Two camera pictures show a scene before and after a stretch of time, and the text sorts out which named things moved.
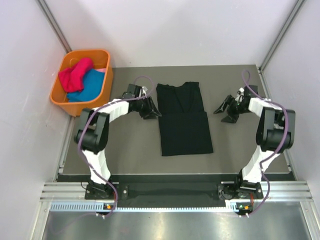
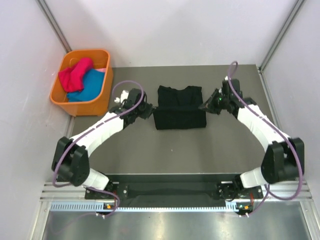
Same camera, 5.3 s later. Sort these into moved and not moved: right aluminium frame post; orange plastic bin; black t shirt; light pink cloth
Moved: black t shirt
Not moved: right aluminium frame post; orange plastic bin; light pink cloth
